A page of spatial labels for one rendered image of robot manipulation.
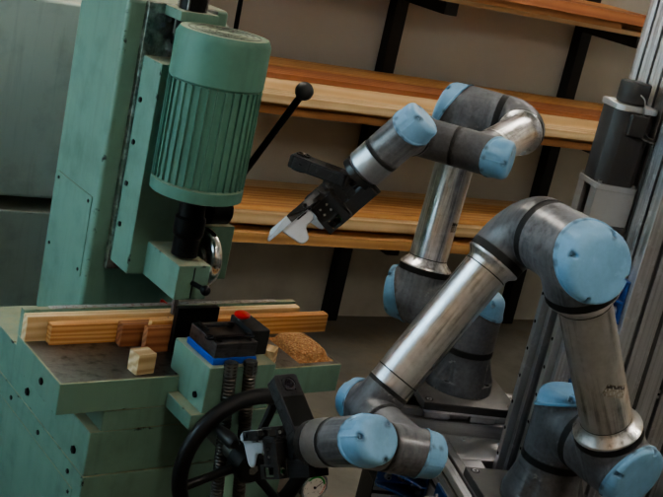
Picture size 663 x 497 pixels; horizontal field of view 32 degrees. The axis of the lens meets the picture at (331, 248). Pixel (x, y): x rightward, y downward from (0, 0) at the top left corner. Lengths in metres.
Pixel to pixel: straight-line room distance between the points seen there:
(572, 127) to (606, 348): 3.24
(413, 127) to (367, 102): 2.40
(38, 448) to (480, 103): 1.14
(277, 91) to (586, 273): 2.64
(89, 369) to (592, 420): 0.87
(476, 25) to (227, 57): 3.21
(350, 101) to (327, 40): 0.53
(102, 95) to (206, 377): 0.62
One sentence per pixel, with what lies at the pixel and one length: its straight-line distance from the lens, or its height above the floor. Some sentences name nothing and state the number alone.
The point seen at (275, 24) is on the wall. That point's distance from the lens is 4.71.
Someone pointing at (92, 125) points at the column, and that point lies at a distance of 2.34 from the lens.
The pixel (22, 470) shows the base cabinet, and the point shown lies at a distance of 2.40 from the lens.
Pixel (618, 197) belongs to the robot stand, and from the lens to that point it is 2.24.
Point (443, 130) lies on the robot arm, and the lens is 2.12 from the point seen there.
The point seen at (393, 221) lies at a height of 0.61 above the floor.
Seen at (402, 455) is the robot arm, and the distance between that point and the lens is 1.71.
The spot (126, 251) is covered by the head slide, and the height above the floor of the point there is 1.04.
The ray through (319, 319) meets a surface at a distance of 2.45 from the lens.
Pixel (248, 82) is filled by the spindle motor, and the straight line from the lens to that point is 2.07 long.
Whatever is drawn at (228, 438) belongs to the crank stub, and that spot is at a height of 0.90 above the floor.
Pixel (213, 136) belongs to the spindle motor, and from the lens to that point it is 2.08.
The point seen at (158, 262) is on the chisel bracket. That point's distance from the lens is 2.24.
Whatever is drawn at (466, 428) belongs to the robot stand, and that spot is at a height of 0.75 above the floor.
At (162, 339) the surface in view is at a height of 0.93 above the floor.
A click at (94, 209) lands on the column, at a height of 1.10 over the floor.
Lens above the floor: 1.77
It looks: 16 degrees down
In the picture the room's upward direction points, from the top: 13 degrees clockwise
